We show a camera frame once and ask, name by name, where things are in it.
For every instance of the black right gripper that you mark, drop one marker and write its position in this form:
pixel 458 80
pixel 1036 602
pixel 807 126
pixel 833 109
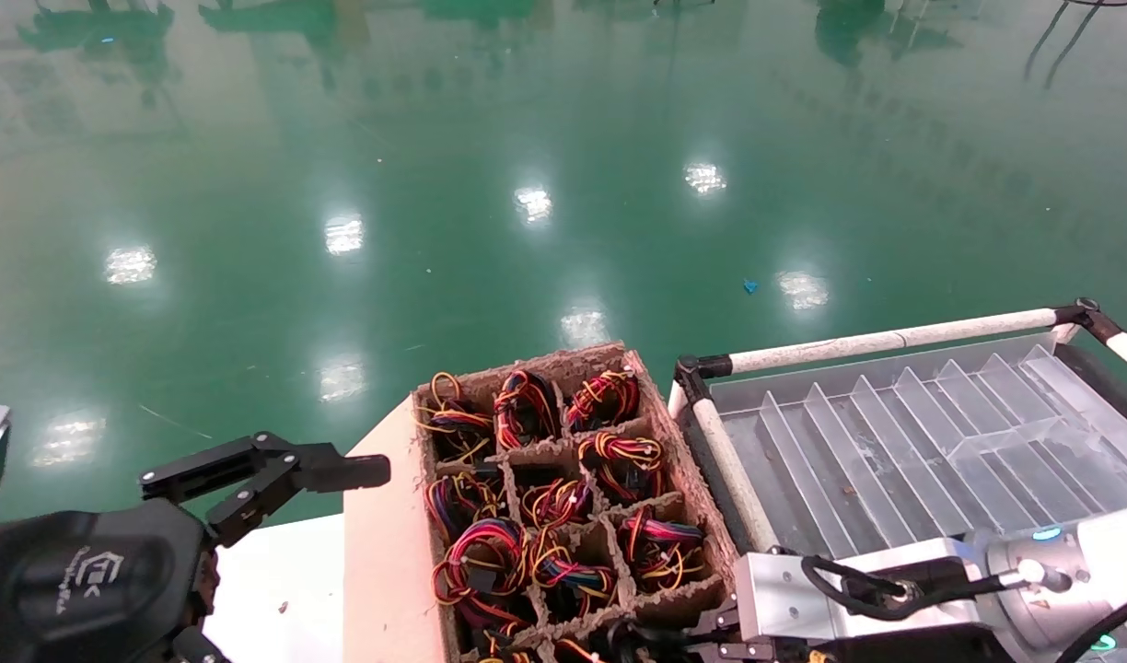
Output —
pixel 895 649

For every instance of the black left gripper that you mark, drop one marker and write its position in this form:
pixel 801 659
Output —
pixel 75 589

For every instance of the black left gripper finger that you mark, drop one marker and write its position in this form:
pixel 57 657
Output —
pixel 338 470

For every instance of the pale cardboard sheet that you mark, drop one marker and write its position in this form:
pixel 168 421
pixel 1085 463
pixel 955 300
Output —
pixel 384 571

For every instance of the brown pulp compartment tray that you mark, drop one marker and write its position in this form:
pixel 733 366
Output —
pixel 563 359

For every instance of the clear plastic divider tray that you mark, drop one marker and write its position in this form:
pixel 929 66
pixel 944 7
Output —
pixel 895 442

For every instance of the black pipe connector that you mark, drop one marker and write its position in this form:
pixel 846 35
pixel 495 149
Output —
pixel 691 373
pixel 1088 313

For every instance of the thin black stand legs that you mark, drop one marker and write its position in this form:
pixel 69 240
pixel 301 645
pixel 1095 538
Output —
pixel 1047 41

